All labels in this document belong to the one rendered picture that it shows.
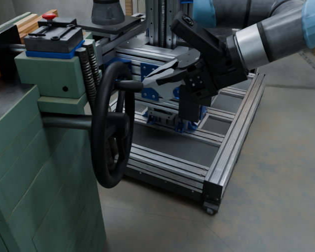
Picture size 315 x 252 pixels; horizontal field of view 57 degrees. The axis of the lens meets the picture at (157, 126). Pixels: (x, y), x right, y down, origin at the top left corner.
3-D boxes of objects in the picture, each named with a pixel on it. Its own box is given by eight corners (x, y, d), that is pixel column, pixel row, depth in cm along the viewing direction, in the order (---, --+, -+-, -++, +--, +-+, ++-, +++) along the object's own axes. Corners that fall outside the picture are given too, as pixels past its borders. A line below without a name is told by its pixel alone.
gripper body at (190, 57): (191, 104, 59) (249, 84, 54) (171, 69, 55) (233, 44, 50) (194, 85, 65) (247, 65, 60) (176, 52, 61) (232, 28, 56)
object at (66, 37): (70, 59, 61) (66, 33, 58) (21, 56, 62) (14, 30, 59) (91, 38, 72) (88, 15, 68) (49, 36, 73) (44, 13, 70)
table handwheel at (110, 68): (142, 126, 88) (119, 214, 67) (78, 121, 90) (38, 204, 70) (135, 37, 67) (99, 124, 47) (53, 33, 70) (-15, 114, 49)
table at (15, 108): (32, 185, 48) (22, 158, 45) (-128, 166, 52) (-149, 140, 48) (122, 51, 97) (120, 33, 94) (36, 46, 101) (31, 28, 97)
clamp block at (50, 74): (79, 100, 65) (72, 62, 60) (23, 95, 67) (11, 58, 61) (100, 72, 77) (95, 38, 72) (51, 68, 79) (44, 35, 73)
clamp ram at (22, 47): (30, 76, 67) (20, 37, 62) (0, 74, 68) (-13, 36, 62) (48, 61, 74) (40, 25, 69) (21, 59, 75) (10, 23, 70)
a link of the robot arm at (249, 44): (258, 32, 48) (254, 16, 54) (231, 43, 50) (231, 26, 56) (271, 70, 52) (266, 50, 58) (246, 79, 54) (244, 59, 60)
